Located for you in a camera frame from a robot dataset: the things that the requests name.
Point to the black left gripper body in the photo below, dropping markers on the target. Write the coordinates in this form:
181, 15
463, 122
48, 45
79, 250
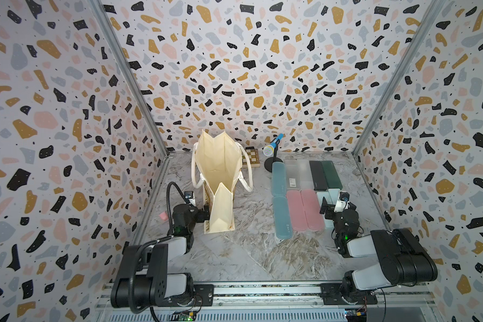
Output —
197, 217

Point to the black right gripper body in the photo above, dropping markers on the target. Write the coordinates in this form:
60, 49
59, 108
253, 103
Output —
337, 220

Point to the light teal pencil case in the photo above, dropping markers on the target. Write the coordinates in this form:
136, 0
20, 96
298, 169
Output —
333, 196
327, 208

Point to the pink pencil case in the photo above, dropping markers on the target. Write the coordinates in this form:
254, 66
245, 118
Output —
296, 210
315, 220

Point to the dark green pencil case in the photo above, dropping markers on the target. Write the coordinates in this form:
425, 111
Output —
331, 175

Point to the black pencil case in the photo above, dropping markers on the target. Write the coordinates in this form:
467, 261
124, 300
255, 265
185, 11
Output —
318, 176

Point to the translucent white pencil case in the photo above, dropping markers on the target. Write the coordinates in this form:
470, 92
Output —
305, 175

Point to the cream floral canvas tote bag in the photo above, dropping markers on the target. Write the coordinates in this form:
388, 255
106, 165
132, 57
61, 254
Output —
218, 164

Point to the teal green pencil case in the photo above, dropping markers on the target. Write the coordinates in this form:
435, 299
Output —
283, 226

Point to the grey barcoded pencil case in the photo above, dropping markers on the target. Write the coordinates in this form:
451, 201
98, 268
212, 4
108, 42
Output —
293, 172

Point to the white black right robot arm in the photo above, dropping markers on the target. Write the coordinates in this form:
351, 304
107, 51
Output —
402, 261

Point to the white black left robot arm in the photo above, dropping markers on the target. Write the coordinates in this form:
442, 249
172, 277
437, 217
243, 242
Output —
144, 280

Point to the small pink pig toy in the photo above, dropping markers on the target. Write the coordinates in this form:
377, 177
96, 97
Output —
164, 216

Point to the wooden chess board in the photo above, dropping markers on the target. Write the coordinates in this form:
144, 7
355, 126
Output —
253, 155

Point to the black microphone stand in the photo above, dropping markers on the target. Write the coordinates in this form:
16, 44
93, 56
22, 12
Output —
270, 160

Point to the blue toy microphone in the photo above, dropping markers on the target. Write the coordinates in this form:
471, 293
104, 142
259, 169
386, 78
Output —
270, 149

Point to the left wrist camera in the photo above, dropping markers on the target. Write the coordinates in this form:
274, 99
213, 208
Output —
190, 198

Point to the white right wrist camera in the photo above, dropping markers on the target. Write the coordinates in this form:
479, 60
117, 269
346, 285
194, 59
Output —
342, 202

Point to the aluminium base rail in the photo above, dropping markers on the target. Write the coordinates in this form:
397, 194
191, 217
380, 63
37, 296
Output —
283, 301

